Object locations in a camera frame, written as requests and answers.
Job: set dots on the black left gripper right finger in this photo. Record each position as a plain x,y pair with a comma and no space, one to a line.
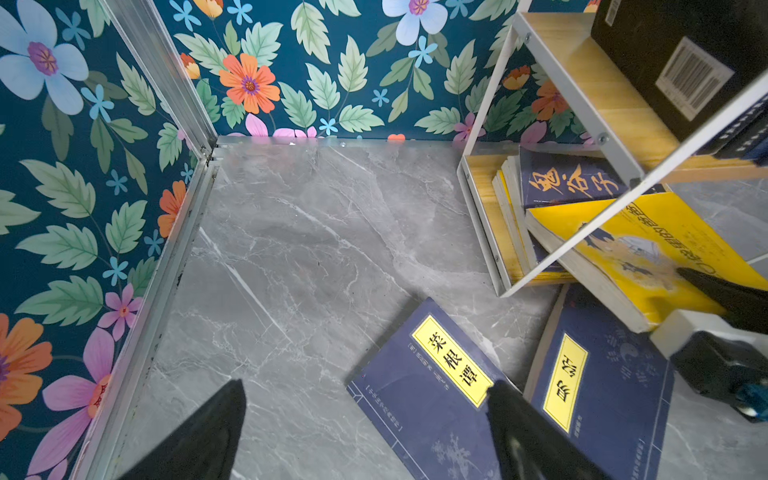
527,446

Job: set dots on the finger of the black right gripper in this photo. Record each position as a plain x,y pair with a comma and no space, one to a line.
745,307

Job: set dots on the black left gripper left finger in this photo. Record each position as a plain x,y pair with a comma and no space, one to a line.
204,446

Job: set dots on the navy book large yellow label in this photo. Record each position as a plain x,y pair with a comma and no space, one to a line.
607,389

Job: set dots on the white metal wooden book shelf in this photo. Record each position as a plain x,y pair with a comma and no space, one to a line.
642,150

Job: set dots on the black Murphy's law book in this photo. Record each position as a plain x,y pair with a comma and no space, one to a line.
687,58

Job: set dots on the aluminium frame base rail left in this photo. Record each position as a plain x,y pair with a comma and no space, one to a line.
105,438

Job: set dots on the aluminium frame corner post left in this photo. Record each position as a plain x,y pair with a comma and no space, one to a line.
142,29

